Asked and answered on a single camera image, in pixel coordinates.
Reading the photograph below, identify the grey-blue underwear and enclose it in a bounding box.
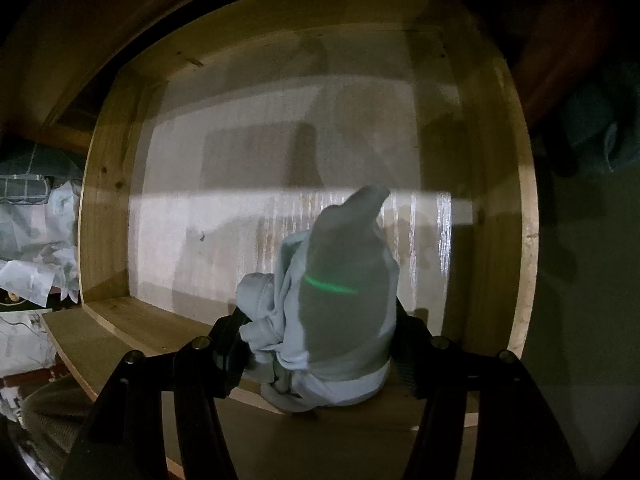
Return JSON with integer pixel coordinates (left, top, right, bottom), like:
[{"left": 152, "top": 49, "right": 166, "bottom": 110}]
[{"left": 236, "top": 185, "right": 401, "bottom": 413}]

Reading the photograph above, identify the wooden nightstand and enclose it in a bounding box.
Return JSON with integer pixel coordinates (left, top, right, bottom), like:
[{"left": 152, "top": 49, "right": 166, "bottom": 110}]
[{"left": 0, "top": 0, "right": 640, "bottom": 153}]

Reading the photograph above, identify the wooden drawer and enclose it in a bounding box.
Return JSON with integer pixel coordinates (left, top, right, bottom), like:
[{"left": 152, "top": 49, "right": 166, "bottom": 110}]
[{"left": 40, "top": 0, "right": 541, "bottom": 480}]

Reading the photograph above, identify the olive ribbed cloth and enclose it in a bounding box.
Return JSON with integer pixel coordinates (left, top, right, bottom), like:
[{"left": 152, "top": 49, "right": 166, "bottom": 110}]
[{"left": 22, "top": 374, "right": 101, "bottom": 461}]

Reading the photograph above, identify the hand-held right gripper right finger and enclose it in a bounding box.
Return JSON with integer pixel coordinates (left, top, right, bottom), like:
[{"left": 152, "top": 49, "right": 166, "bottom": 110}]
[{"left": 392, "top": 300, "right": 581, "bottom": 480}]

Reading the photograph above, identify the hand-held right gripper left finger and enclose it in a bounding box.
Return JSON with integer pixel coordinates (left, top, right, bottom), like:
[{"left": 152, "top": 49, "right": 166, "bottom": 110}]
[{"left": 60, "top": 307, "right": 251, "bottom": 480}]

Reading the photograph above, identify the blue-grey striped towel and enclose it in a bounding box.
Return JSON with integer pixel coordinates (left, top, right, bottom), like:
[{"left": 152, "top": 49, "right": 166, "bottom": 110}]
[{"left": 0, "top": 142, "right": 88, "bottom": 203}]

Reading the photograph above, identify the teal cloth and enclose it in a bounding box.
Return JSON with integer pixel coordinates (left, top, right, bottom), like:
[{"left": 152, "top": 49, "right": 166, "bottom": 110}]
[{"left": 565, "top": 75, "right": 640, "bottom": 173}]

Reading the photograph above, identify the white crumpled cloth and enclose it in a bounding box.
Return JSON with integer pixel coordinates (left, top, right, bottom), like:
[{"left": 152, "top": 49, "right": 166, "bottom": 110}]
[{"left": 0, "top": 180, "right": 83, "bottom": 306}]

